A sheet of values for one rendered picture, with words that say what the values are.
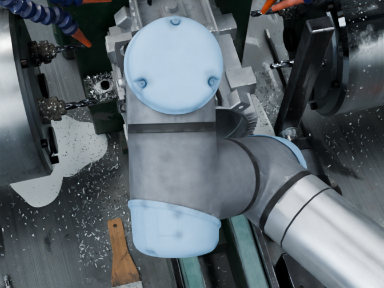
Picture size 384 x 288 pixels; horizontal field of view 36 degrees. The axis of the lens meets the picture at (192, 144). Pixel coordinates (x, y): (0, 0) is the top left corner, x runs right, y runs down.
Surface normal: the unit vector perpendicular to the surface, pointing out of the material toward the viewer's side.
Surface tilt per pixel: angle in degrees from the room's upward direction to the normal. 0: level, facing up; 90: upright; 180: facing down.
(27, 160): 80
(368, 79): 70
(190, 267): 0
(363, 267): 25
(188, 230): 35
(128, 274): 0
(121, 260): 0
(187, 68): 30
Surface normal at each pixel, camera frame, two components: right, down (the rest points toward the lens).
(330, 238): -0.37, -0.30
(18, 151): 0.23, 0.65
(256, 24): 0.02, -0.46
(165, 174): -0.18, 0.04
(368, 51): 0.20, 0.37
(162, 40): 0.14, 0.04
